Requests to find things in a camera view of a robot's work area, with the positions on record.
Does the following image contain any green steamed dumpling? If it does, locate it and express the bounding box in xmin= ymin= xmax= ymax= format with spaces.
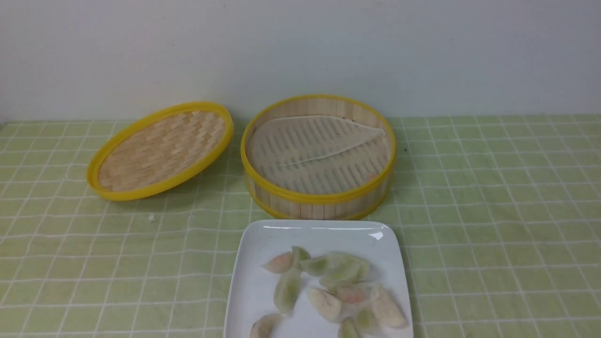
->
xmin=354 ymin=305 xmax=380 ymax=335

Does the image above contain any large green dumpling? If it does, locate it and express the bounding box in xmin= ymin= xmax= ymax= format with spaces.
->
xmin=319 ymin=252 xmax=371 ymax=289

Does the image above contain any bamboo steamer lid yellow rim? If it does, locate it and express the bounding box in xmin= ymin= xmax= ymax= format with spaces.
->
xmin=86 ymin=102 xmax=234 ymax=201

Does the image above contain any pale green pink dumpling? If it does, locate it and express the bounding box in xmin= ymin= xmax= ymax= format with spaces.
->
xmin=273 ymin=268 xmax=302 ymax=315

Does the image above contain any white square plate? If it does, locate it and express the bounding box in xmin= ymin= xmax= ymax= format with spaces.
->
xmin=223 ymin=220 xmax=414 ymax=338

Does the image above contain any right edge pale dumpling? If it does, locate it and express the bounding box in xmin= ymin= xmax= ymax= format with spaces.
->
xmin=370 ymin=283 xmax=407 ymax=329

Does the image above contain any beige dumpling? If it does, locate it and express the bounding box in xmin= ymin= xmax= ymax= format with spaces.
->
xmin=308 ymin=287 xmax=343 ymax=322
xmin=249 ymin=313 xmax=283 ymax=338

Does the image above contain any bottom left beige dumpling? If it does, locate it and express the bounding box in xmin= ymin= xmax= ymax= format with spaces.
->
xmin=249 ymin=313 xmax=283 ymax=338

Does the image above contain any green checkered tablecloth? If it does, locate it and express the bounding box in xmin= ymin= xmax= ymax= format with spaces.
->
xmin=0 ymin=115 xmax=601 ymax=338

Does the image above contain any white mesh steamer liner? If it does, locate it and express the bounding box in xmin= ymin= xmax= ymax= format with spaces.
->
xmin=246 ymin=115 xmax=392 ymax=195

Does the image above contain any upper green dumpling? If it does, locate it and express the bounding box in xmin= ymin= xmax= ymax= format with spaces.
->
xmin=299 ymin=254 xmax=332 ymax=277

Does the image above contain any pink steamed dumpling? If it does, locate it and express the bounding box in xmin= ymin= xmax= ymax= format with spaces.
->
xmin=261 ymin=252 xmax=293 ymax=275

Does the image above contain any bottom small green dumpling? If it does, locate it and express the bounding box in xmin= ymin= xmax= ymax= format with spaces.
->
xmin=338 ymin=317 xmax=361 ymax=338

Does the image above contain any small green dumpling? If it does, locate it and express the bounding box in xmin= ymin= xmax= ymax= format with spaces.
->
xmin=338 ymin=317 xmax=361 ymax=338
xmin=292 ymin=246 xmax=311 ymax=269

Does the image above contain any bamboo steamer basket yellow rim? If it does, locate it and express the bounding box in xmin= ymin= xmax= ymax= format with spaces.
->
xmin=240 ymin=95 xmax=396 ymax=220

